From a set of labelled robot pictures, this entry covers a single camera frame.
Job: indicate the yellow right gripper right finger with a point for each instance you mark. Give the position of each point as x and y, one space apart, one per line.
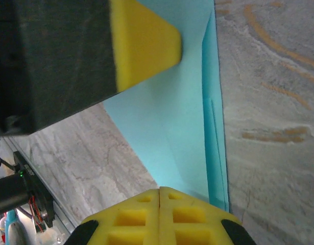
192 222

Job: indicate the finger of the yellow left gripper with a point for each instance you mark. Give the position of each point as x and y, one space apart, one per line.
141 46

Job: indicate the light blue plastic object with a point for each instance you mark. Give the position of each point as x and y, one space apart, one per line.
11 224

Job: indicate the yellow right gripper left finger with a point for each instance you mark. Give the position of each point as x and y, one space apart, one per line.
133 222

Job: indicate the light blue paper sheet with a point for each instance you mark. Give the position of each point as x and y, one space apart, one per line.
172 114

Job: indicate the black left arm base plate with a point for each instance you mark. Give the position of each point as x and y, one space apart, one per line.
31 178

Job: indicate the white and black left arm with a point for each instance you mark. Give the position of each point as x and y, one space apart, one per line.
8 194

